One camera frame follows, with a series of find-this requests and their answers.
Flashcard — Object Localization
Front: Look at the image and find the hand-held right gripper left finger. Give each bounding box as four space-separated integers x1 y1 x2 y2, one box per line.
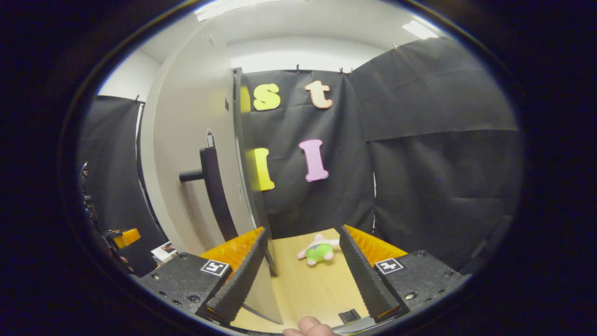
139 227 270 326

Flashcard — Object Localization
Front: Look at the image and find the grey cabinet door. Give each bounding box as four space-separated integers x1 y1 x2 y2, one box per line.
140 21 285 326

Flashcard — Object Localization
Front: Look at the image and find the black backdrop cloth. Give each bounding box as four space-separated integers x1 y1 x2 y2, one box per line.
76 36 524 279

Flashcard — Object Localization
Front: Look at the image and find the ceiling light panel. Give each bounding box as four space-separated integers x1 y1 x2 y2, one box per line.
194 0 290 22
402 20 440 41

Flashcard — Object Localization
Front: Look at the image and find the black cabinet door handle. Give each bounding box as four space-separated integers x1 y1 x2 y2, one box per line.
179 146 239 243

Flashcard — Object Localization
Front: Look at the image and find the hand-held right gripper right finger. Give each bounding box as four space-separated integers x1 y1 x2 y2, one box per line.
339 225 463 322

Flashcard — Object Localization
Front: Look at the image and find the pink green plush toy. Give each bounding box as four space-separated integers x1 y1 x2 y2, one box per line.
297 233 341 266

